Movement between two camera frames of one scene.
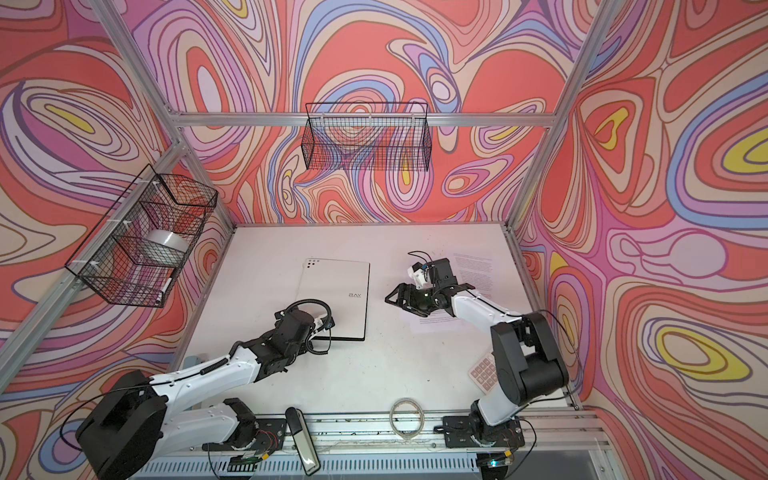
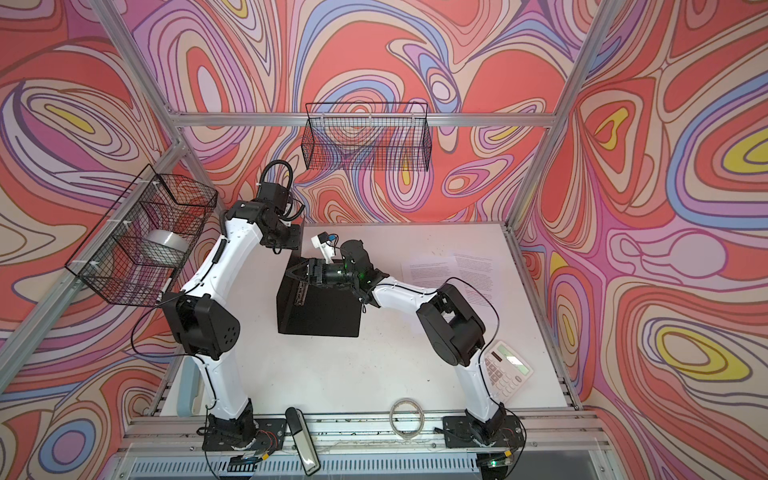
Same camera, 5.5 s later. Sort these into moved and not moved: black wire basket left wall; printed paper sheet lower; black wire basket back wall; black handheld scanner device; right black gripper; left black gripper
Moved: right black gripper; left black gripper
Not moved: printed paper sheet lower; black wire basket back wall; black wire basket left wall; black handheld scanner device
